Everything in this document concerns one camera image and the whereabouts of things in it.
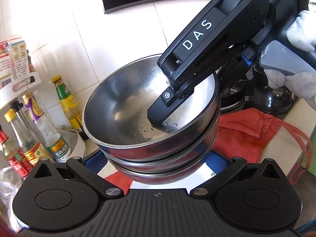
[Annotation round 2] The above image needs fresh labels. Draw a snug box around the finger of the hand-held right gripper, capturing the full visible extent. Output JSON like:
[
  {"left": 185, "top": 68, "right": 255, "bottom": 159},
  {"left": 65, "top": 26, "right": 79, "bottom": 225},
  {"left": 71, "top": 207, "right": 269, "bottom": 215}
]
[
  {"left": 147, "top": 58, "right": 217, "bottom": 127},
  {"left": 218, "top": 51, "right": 255, "bottom": 94}
]

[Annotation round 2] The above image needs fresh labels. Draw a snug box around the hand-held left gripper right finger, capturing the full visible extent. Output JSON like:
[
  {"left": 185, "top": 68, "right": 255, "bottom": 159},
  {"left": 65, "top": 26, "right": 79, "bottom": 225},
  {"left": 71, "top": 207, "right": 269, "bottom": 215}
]
[{"left": 193, "top": 152, "right": 282, "bottom": 199}]

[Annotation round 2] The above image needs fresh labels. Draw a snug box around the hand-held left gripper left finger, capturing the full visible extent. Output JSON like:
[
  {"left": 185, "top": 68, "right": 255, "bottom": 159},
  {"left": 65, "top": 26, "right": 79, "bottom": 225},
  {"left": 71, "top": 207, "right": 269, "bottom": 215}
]
[{"left": 33, "top": 152, "right": 124, "bottom": 199}]

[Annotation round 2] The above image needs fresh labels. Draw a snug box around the stainless steel bowl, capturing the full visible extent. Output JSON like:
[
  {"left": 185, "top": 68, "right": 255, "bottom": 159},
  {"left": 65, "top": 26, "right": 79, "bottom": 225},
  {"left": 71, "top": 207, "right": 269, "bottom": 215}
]
[
  {"left": 114, "top": 128, "right": 219, "bottom": 185},
  {"left": 104, "top": 109, "right": 221, "bottom": 175},
  {"left": 82, "top": 54, "right": 221, "bottom": 161}
]

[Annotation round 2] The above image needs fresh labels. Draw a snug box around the person's right hand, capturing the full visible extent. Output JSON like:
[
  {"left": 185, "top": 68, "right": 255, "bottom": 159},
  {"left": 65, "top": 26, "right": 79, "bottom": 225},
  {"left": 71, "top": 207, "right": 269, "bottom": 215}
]
[{"left": 264, "top": 9, "right": 316, "bottom": 109}]

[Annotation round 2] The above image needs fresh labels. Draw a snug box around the red cloth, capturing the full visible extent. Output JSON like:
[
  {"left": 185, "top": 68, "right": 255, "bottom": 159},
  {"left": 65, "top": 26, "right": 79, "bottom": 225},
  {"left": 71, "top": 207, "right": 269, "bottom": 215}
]
[{"left": 106, "top": 108, "right": 313, "bottom": 191}]

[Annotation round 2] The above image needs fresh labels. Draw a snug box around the black kitchen appliance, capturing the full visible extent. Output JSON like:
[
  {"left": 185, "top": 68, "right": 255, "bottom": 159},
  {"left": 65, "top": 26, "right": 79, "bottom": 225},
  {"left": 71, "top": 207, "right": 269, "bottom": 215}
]
[{"left": 219, "top": 63, "right": 295, "bottom": 119}]

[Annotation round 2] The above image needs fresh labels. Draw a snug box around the clear purple label bottle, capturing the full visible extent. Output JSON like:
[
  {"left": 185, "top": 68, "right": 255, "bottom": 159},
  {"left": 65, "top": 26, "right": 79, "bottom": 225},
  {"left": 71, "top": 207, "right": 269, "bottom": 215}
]
[{"left": 22, "top": 92, "right": 71, "bottom": 165}]

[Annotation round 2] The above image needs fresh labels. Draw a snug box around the yellow label dark sauce bottle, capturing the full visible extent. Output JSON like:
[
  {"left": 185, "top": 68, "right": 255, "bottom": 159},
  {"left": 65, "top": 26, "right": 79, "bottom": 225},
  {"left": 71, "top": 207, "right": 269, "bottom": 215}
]
[{"left": 51, "top": 75, "right": 84, "bottom": 141}]

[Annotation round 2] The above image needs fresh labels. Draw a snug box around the yellow label vinegar bottle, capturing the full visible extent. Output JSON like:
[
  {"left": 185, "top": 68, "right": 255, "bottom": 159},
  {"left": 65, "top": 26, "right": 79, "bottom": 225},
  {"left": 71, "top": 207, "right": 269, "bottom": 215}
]
[{"left": 4, "top": 109, "right": 48, "bottom": 169}]

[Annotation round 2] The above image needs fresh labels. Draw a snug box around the red label soy sauce bottle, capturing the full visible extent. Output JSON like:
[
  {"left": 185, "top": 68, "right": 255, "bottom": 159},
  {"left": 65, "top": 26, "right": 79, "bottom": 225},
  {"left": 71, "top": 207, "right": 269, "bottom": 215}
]
[{"left": 0, "top": 127, "right": 30, "bottom": 179}]

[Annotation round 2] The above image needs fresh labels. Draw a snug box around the clear plastic bag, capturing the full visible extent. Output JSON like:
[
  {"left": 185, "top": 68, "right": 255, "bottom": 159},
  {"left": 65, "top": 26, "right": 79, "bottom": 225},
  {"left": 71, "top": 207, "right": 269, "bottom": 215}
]
[{"left": 0, "top": 165, "right": 29, "bottom": 229}]

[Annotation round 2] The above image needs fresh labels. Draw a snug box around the white shelf with printed packets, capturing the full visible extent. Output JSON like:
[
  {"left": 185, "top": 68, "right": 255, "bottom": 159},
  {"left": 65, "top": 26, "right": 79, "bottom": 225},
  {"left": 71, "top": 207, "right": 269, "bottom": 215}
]
[{"left": 0, "top": 39, "right": 43, "bottom": 105}]

